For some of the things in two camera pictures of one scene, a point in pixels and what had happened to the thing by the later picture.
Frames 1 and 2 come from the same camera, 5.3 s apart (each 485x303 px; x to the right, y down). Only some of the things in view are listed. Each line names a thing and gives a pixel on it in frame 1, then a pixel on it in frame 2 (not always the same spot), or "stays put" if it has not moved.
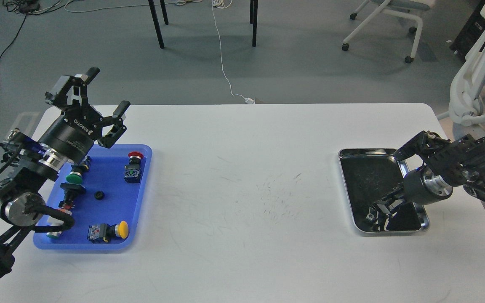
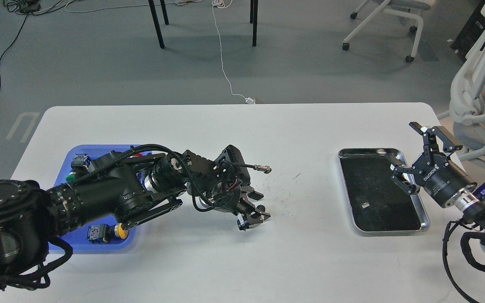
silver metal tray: x=369 y=174 stays put
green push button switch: x=75 y=176 stays put
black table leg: x=254 y=22 stays put
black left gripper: x=72 y=134 to x=227 y=198
